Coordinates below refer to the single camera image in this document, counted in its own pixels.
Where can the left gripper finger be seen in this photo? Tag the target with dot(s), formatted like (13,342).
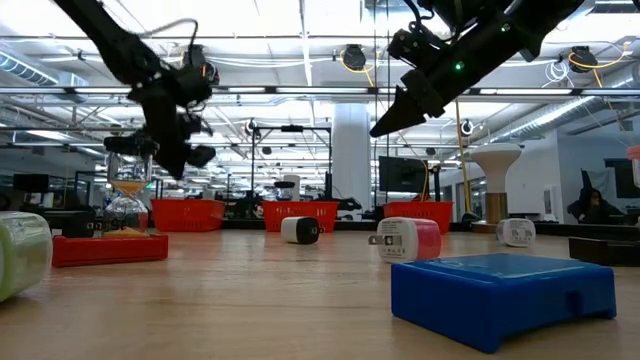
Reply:
(200,156)
(161,145)

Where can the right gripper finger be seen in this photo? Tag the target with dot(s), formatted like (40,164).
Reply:
(410,115)
(400,97)

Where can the orange sand hourglass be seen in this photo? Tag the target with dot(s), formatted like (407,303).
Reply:
(131,145)

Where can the blue sand hourglass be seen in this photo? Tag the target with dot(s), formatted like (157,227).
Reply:
(284,185)

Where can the red digital thermometer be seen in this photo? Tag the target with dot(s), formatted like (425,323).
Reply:
(110,250)

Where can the pink wall charger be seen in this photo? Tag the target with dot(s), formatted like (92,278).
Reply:
(415,239)

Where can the white and black wall charger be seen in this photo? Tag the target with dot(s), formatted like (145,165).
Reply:
(300,230)

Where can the teal wall charger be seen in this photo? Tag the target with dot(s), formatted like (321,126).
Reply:
(516,232)

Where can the pink sand hourglass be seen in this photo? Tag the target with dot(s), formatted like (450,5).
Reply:
(635,152)

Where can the black background robot arm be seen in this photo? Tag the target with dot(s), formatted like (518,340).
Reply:
(350,204)

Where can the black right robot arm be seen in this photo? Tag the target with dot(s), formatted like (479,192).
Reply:
(540,20)

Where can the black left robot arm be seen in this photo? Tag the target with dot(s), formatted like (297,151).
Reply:
(110,40)

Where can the red plastic basket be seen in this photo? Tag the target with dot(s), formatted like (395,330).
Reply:
(187,215)
(300,207)
(417,216)

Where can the white round pillar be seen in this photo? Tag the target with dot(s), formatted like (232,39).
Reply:
(351,150)

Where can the white mushroom table lamp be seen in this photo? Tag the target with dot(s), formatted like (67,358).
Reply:
(496,160)

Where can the small black monitor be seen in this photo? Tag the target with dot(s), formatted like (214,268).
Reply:
(30,182)

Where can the person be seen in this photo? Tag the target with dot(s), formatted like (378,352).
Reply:
(595,207)

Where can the blue plastic box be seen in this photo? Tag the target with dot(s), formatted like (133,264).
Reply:
(500,300)

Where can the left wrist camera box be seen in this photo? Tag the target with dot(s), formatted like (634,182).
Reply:
(200,65)

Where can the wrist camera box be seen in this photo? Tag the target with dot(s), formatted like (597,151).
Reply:
(407,47)
(200,65)

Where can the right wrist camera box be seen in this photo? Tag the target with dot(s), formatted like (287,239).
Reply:
(407,47)

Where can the black aluminium rig frame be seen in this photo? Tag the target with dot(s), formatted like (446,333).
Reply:
(245,226)

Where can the black background rig frame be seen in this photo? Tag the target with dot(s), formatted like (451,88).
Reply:
(292,128)

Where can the green wall charger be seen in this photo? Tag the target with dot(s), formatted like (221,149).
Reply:
(20,255)

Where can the dark wall screen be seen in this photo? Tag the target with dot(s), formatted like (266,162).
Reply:
(625,177)

